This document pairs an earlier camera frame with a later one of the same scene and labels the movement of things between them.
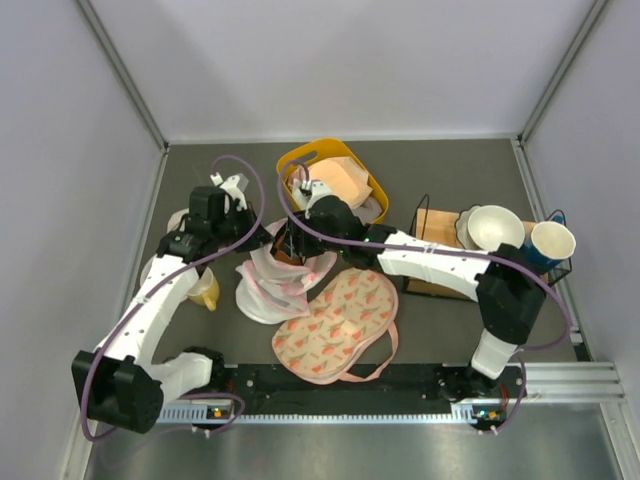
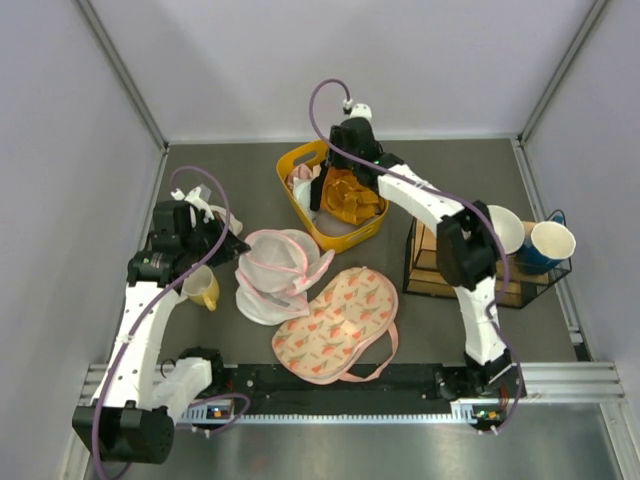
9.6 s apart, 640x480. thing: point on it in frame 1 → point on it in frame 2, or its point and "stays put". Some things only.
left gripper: [258, 238] → [231, 248]
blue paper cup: [549, 243] stays put
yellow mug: [206, 290] stays put
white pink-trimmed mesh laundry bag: [270, 286] stays put
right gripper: [295, 245] → [334, 160]
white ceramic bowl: [489, 226] stays put
